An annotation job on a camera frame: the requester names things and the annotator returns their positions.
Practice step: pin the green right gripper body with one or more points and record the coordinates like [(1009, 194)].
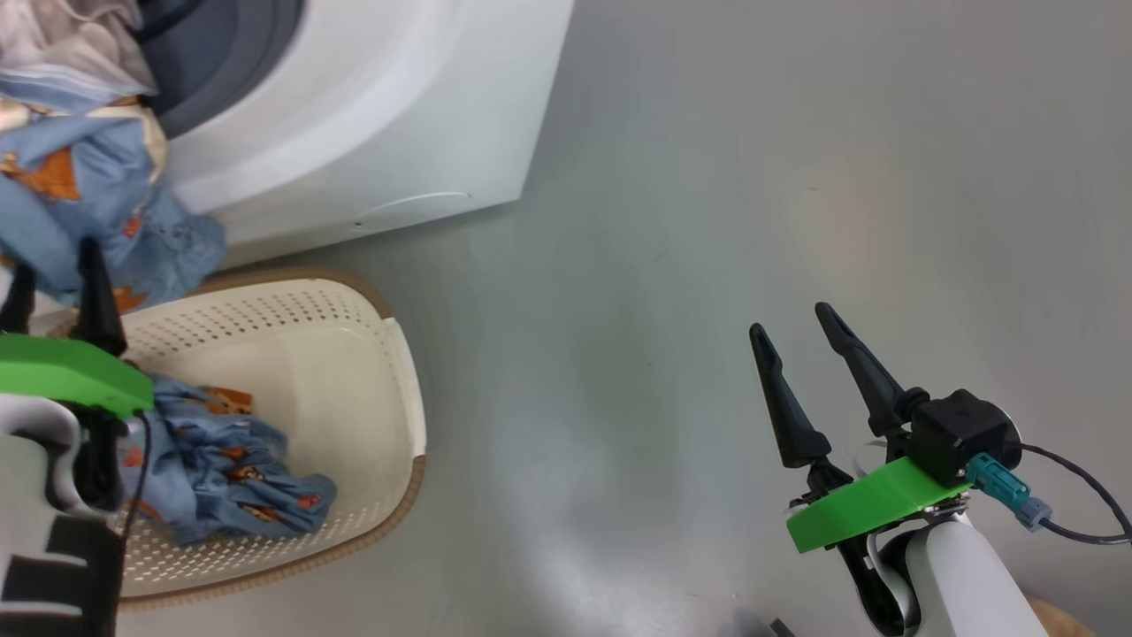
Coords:
[(867, 504)]

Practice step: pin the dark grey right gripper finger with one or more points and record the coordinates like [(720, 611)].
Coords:
[(871, 376), (791, 416)]

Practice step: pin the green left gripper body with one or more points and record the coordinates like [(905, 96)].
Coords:
[(62, 372)]

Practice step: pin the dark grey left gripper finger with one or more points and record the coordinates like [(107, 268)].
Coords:
[(99, 310), (18, 305)]

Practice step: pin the blue printed garment white lining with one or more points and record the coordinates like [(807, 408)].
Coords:
[(88, 177)]

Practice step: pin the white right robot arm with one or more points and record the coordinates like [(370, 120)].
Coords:
[(964, 584)]

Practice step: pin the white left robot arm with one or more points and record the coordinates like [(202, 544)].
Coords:
[(44, 548)]

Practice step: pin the white front-load washing machine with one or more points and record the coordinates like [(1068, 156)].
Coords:
[(371, 106)]

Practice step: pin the brown suede shoe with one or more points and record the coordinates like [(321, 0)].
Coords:
[(1066, 621)]

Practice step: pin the cream perforated basket brown rim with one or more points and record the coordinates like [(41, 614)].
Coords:
[(336, 372)]

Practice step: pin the round white filter cover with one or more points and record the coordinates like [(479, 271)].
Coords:
[(416, 205)]

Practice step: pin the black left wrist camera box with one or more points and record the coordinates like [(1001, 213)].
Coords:
[(93, 460)]

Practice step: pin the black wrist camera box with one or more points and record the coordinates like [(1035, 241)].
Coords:
[(93, 460), (959, 433)]

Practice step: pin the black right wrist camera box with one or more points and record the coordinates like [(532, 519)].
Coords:
[(959, 433)]

